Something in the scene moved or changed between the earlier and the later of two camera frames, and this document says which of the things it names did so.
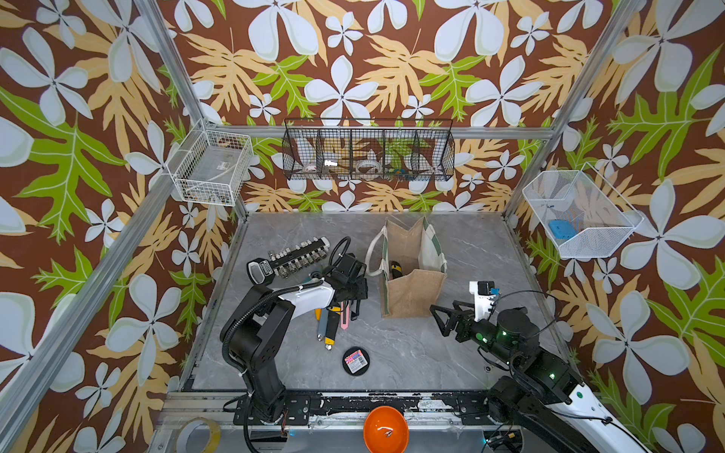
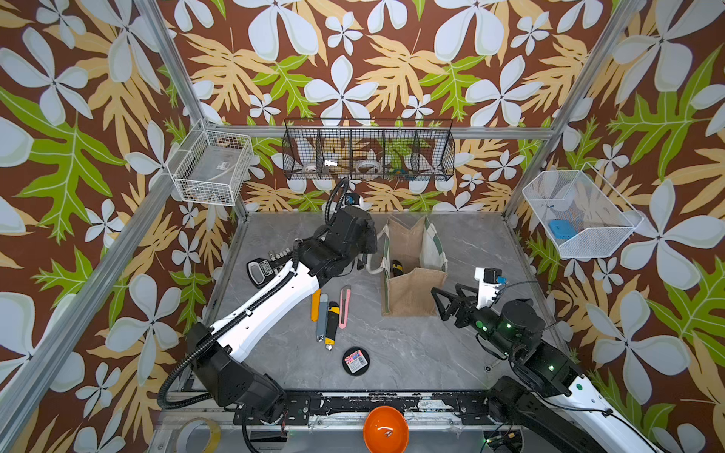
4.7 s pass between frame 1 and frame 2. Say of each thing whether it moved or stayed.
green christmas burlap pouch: stayed
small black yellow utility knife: stayed
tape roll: stayed
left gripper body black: moved
